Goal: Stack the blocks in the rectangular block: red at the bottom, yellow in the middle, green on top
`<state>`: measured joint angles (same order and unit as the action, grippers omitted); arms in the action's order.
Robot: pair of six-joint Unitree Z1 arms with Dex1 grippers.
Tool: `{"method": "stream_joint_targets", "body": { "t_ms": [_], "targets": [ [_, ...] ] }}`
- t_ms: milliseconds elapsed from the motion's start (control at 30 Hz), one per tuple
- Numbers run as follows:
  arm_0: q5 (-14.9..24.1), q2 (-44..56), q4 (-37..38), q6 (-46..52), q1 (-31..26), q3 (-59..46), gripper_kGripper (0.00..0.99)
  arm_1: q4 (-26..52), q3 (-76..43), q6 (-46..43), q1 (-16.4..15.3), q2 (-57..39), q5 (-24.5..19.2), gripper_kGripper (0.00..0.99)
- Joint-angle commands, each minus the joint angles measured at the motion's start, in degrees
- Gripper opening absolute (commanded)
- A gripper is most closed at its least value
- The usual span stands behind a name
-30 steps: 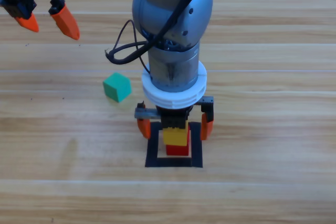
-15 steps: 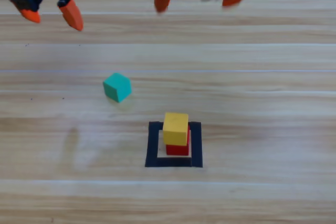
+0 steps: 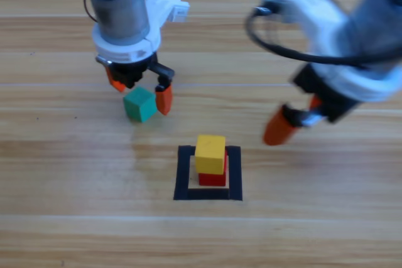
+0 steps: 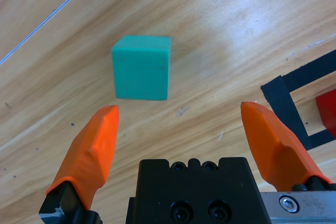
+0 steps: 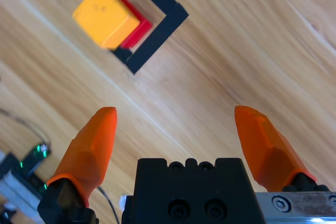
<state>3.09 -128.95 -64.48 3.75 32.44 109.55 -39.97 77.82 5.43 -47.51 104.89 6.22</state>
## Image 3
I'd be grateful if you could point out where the black tape square outline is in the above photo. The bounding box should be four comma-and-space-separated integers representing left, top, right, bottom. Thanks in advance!
173, 145, 244, 201

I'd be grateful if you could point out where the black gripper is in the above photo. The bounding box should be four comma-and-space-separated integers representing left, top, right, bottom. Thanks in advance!
95, 53, 176, 116
263, 63, 362, 146

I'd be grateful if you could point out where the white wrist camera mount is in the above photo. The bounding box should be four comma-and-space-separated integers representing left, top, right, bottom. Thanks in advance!
257, 0, 402, 102
92, 0, 191, 65

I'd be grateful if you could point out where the green wooden block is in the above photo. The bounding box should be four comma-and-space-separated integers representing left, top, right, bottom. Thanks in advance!
122, 87, 158, 123

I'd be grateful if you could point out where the yellow wooden block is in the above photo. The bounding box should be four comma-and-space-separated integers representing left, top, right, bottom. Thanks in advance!
194, 134, 227, 175

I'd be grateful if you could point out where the red wooden block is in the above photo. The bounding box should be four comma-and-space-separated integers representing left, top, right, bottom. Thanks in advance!
198, 150, 229, 186

